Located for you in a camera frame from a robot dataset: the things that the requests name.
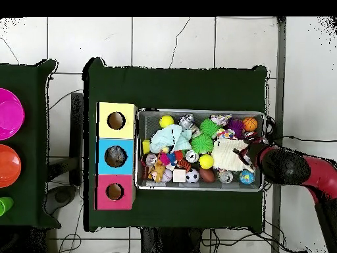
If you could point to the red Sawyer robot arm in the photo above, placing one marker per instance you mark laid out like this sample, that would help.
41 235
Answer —
287 166

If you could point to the shallow mesh bin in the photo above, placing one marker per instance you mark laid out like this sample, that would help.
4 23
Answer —
202 113

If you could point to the wooden box with three holes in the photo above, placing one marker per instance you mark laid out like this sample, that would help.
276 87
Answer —
115 134

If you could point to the blue globe ball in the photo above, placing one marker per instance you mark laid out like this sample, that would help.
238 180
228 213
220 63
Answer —
247 177

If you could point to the purple spiky rubber ball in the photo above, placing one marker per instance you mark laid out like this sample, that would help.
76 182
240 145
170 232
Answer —
235 126

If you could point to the small orange basketball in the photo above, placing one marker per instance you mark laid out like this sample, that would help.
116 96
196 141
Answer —
249 123

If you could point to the yellow tennis ball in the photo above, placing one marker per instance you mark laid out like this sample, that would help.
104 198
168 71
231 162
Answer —
206 161

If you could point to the colourful patterned cloth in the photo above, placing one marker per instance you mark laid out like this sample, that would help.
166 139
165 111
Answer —
221 120

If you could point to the green spiky rubber ball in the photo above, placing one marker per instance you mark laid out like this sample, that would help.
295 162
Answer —
209 127
202 143

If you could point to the mint muslin cloth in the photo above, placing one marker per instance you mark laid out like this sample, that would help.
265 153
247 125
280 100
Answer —
167 138

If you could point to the smooth yellow ball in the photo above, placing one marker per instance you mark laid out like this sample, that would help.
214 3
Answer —
166 121

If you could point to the dark green table cloth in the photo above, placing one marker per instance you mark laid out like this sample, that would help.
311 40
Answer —
34 158
179 89

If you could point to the orange plastic bowl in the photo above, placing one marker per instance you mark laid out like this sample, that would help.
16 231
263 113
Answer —
8 166

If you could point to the magenta plastic bowl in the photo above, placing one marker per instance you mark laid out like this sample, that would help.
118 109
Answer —
8 113

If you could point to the green plastic cup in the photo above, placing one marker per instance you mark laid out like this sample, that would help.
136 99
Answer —
5 205

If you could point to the grey metal rail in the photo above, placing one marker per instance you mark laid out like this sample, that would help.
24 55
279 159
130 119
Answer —
279 105

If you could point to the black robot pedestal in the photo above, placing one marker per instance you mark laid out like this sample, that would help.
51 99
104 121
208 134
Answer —
171 242

